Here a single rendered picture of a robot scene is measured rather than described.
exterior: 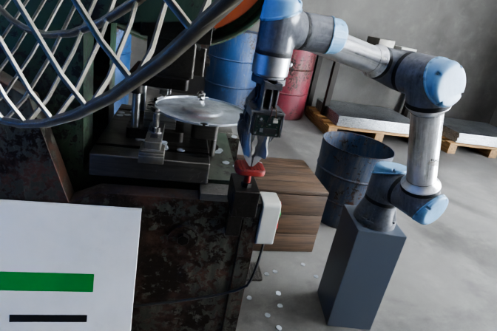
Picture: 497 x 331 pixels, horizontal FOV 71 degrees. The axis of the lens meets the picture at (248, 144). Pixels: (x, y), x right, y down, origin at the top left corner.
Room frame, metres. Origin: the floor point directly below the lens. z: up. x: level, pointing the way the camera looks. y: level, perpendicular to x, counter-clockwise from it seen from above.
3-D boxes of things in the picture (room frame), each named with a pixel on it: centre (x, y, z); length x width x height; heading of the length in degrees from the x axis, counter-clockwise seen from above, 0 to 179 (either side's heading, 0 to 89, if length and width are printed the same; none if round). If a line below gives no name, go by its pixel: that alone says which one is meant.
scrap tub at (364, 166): (1.96, -0.63, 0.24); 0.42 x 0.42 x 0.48
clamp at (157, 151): (0.86, 0.25, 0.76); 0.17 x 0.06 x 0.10; 13
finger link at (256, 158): (0.73, -0.03, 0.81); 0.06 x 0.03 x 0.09; 13
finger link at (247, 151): (0.72, 0.00, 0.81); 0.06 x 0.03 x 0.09; 13
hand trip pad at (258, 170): (0.75, -0.01, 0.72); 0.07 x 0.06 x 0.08; 103
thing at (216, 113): (1.05, 0.16, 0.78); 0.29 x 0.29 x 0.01
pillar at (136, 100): (0.93, 0.33, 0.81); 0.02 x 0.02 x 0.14
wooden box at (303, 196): (1.65, -0.18, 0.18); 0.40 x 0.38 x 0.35; 104
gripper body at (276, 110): (0.72, -0.02, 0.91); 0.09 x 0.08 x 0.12; 13
